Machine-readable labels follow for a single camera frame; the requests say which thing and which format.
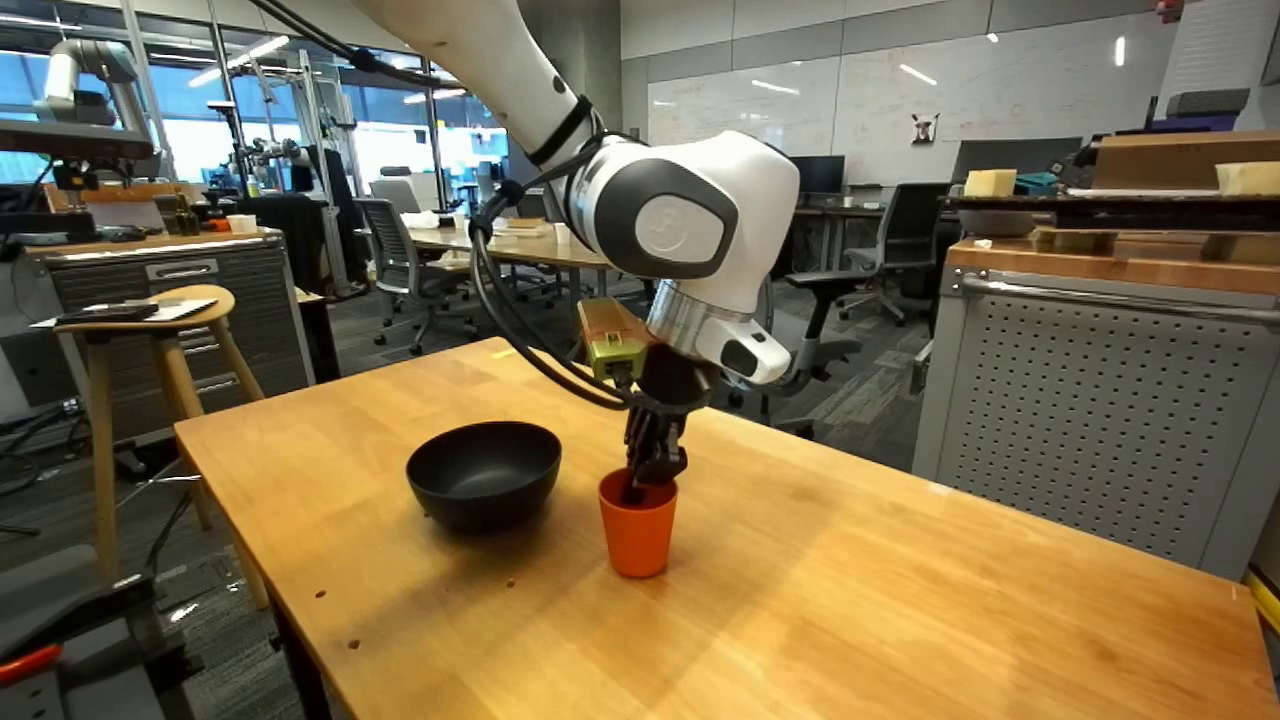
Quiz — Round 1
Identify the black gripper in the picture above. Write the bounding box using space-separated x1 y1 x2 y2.
621 341 718 509

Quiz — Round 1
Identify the orange plastic cup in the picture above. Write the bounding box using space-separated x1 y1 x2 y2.
597 464 679 585

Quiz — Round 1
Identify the black bowl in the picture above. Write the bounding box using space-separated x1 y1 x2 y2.
402 416 565 538

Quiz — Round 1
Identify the grey mesh office chair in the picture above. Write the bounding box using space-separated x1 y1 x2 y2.
723 258 874 438

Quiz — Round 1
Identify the light wooden office table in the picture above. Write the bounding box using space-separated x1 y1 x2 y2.
401 210 621 280

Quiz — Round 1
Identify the dark office desk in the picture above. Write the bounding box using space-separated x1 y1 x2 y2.
797 193 893 274

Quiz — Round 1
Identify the black computer monitor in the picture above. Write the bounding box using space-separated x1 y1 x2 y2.
792 151 847 198

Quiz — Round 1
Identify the grey swivel chair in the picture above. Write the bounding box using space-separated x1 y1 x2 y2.
348 196 450 355

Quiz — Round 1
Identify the dark office chair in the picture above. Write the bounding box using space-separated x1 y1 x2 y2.
844 178 951 326

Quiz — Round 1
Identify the black office chair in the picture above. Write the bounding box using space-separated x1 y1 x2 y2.
253 193 333 299

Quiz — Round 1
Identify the beige foam block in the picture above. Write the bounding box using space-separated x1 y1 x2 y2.
1210 158 1280 198
959 162 1020 204

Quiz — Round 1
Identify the grey cabinet with wooden top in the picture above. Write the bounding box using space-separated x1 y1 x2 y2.
25 229 314 445

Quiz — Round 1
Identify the grey perforated metal cabinet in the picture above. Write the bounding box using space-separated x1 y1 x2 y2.
912 235 1280 585

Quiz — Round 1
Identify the wide dark monitor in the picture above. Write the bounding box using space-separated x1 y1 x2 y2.
946 134 1089 188

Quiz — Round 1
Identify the wooden stool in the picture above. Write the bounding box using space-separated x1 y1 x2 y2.
51 280 271 590

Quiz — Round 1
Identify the dark tablet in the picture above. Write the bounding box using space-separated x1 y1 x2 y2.
26 290 216 336

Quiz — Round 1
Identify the large wooden box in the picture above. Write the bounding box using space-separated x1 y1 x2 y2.
1092 127 1280 193

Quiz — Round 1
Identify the grey purple device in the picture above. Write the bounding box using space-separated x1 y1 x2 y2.
1163 84 1256 134

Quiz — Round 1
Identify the white hanging tube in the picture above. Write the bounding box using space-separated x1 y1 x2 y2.
39 37 83 117

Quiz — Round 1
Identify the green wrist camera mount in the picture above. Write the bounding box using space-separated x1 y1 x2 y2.
570 290 655 391

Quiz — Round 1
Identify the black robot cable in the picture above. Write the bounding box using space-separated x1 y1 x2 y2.
458 127 639 416

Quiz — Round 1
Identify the white wall whiteboard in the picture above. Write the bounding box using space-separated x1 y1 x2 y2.
644 10 1174 193

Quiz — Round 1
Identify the red handled tool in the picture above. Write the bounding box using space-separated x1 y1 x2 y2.
0 640 65 692

